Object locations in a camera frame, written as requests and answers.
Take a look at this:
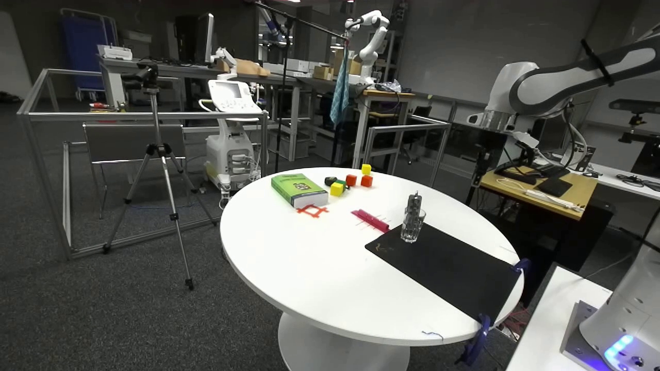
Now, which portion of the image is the clear glass cup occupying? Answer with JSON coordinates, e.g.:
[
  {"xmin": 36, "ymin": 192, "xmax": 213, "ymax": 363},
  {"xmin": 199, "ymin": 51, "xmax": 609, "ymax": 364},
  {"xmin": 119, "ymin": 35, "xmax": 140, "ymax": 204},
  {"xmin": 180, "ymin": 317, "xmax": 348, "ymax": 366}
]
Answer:
[{"xmin": 401, "ymin": 204, "xmax": 429, "ymax": 248}]

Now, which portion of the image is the dark grey stick object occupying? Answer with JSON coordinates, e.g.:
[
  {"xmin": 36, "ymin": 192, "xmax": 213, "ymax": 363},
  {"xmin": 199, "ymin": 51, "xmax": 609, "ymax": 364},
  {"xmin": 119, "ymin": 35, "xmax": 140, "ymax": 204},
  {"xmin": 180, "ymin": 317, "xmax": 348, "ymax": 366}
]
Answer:
[{"xmin": 405, "ymin": 192, "xmax": 426, "ymax": 223}]

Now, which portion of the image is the grey metal bench frame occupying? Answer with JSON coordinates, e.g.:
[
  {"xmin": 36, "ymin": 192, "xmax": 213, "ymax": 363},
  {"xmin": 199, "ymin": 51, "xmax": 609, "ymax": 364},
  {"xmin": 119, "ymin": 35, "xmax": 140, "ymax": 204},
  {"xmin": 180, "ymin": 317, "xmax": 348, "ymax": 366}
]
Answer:
[{"xmin": 356, "ymin": 88, "xmax": 460, "ymax": 183}]

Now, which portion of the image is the white table pedestal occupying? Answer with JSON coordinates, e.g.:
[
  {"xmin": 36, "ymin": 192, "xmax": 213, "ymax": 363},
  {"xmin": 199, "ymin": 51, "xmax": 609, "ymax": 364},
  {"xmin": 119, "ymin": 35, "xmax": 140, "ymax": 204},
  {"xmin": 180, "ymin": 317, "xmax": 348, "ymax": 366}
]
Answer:
[{"xmin": 277, "ymin": 312, "xmax": 412, "ymax": 371}]

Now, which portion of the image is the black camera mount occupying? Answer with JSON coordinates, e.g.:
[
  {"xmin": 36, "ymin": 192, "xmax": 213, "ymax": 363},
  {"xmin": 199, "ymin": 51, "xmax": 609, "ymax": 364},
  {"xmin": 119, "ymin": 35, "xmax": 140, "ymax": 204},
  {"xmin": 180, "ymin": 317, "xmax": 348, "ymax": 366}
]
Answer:
[{"xmin": 607, "ymin": 97, "xmax": 660, "ymax": 147}]

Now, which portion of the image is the blue hanging cloth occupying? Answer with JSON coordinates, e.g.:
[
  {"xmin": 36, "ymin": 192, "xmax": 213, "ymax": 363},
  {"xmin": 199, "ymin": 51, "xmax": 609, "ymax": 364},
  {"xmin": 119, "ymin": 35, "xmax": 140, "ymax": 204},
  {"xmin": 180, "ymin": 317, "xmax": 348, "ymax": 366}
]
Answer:
[{"xmin": 328, "ymin": 57, "xmax": 352, "ymax": 129}]

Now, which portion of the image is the white medical cart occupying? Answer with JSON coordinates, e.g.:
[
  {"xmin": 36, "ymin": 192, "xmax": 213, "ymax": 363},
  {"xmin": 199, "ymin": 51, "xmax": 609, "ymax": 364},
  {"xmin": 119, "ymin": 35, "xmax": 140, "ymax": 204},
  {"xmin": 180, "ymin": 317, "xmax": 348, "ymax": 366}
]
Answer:
[{"xmin": 197, "ymin": 78, "xmax": 268, "ymax": 195}]

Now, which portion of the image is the small orange plastic frame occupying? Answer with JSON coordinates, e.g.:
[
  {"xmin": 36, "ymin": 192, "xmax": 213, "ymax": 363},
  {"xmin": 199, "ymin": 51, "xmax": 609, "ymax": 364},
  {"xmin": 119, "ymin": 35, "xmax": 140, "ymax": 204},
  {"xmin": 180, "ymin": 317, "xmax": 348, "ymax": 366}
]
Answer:
[{"xmin": 295, "ymin": 202, "xmax": 330, "ymax": 220}]

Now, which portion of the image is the white side desk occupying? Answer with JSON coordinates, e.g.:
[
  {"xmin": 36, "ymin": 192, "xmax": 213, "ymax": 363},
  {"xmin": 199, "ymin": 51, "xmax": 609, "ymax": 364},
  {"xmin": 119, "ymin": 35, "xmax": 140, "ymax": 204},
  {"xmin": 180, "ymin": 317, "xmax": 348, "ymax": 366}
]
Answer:
[{"xmin": 591, "ymin": 160, "xmax": 660, "ymax": 202}]

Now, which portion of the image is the grey metal rail frame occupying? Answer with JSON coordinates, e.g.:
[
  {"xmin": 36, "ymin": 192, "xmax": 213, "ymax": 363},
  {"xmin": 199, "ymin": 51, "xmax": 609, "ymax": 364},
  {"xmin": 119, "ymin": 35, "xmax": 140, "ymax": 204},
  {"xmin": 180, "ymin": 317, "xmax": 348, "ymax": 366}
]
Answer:
[{"xmin": 16, "ymin": 65, "xmax": 277, "ymax": 261}]

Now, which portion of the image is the black boom stand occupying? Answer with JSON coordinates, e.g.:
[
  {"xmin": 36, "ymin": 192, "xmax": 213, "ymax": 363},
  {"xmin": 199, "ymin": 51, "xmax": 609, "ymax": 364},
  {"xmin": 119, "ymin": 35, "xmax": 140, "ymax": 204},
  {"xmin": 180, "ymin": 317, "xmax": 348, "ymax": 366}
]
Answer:
[{"xmin": 250, "ymin": 0, "xmax": 355, "ymax": 173}]

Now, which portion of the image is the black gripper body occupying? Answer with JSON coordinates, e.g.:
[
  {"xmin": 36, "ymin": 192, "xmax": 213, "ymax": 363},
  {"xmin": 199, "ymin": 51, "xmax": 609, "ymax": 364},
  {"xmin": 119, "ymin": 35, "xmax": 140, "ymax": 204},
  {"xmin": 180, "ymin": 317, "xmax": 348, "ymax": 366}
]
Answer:
[{"xmin": 470, "ymin": 126, "xmax": 502, "ymax": 165}]

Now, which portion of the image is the black rectangular mat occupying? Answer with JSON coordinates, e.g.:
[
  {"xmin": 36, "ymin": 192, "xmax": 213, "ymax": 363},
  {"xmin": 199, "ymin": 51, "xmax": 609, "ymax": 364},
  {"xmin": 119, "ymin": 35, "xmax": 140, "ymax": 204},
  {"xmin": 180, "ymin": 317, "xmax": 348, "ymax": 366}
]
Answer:
[{"xmin": 363, "ymin": 223, "xmax": 526, "ymax": 326}]

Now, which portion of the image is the black notebook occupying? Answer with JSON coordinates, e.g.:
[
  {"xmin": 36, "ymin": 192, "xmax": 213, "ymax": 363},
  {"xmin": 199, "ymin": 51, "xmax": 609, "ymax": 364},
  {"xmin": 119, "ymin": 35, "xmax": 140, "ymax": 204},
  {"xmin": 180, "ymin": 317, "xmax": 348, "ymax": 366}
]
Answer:
[{"xmin": 535, "ymin": 176, "xmax": 574, "ymax": 200}]

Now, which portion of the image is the black camera tripod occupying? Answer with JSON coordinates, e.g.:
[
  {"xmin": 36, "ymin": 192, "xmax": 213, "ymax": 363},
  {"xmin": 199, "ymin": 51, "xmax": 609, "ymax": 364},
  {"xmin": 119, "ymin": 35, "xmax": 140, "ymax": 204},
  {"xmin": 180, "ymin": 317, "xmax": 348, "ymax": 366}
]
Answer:
[{"xmin": 102, "ymin": 62, "xmax": 220, "ymax": 293}]

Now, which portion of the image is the green book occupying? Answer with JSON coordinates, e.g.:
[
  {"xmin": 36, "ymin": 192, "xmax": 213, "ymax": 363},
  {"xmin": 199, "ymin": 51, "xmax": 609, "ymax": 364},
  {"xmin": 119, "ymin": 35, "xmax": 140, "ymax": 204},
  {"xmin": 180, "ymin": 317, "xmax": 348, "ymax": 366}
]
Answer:
[{"xmin": 268, "ymin": 171, "xmax": 330, "ymax": 210}]

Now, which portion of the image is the blue trolley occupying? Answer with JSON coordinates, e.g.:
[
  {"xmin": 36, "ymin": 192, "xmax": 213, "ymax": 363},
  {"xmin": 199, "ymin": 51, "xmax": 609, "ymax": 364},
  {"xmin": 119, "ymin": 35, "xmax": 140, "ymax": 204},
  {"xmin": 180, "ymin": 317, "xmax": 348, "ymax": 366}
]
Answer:
[{"xmin": 61, "ymin": 6, "xmax": 117, "ymax": 94}]

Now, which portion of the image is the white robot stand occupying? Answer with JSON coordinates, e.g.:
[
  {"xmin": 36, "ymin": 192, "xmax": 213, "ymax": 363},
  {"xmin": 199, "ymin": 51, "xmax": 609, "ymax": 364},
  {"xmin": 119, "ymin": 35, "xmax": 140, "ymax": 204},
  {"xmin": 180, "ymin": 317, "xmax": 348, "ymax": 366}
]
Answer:
[{"xmin": 504, "ymin": 264, "xmax": 614, "ymax": 371}]

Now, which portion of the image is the grey robot mounting plate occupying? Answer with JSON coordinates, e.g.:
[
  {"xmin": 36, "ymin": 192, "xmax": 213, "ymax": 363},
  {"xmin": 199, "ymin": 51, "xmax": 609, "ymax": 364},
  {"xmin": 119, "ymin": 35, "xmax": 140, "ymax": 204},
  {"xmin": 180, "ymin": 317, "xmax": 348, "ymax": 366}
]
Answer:
[{"xmin": 560, "ymin": 298, "xmax": 607, "ymax": 371}]

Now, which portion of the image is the wooden side table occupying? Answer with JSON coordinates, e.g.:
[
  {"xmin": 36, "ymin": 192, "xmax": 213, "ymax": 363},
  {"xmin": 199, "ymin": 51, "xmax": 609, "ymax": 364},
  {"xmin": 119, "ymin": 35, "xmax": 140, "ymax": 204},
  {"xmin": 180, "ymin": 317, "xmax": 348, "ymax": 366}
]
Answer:
[{"xmin": 476, "ymin": 162, "xmax": 602, "ymax": 223}]

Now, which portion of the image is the white printer box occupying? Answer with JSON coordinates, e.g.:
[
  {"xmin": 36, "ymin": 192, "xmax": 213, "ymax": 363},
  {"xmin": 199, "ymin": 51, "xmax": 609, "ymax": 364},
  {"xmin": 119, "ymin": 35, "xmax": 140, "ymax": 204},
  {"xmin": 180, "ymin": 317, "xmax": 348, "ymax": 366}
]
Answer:
[{"xmin": 96, "ymin": 43, "xmax": 136, "ymax": 63}]

